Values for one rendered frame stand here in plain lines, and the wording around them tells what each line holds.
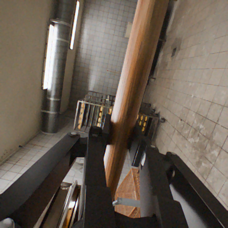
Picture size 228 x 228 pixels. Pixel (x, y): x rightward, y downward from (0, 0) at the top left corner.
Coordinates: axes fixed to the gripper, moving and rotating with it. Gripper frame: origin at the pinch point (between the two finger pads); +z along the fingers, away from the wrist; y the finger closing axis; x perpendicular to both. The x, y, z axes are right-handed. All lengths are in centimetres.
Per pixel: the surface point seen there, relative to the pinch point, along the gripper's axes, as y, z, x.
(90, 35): -108, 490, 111
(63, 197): -33, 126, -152
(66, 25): -113, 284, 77
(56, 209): -35, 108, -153
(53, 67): -126, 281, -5
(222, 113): 118, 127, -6
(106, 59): -43, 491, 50
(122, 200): 27, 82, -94
